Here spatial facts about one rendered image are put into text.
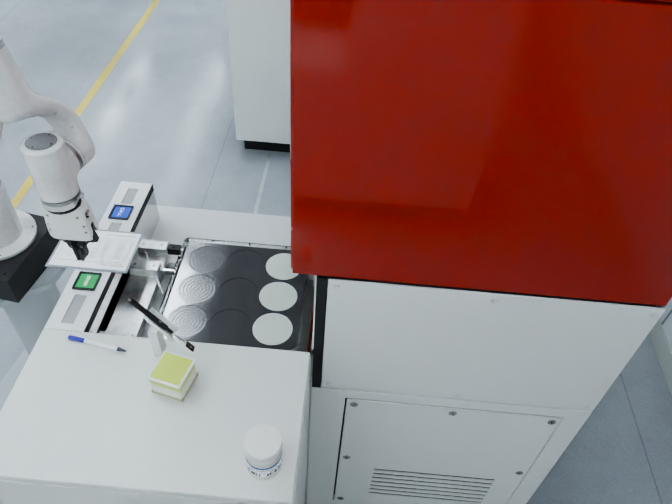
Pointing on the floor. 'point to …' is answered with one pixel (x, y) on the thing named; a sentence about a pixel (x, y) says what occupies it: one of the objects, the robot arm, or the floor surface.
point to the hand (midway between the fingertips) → (80, 250)
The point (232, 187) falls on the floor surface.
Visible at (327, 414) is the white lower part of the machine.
